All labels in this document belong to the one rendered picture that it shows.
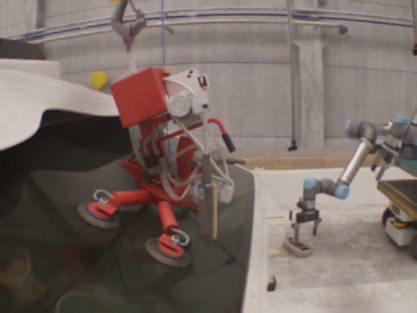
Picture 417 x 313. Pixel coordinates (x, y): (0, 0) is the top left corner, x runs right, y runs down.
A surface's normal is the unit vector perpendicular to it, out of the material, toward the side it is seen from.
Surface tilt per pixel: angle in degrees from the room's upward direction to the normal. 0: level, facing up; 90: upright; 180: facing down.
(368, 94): 90
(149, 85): 90
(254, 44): 90
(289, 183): 90
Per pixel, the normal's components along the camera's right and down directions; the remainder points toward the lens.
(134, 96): -0.16, 0.17
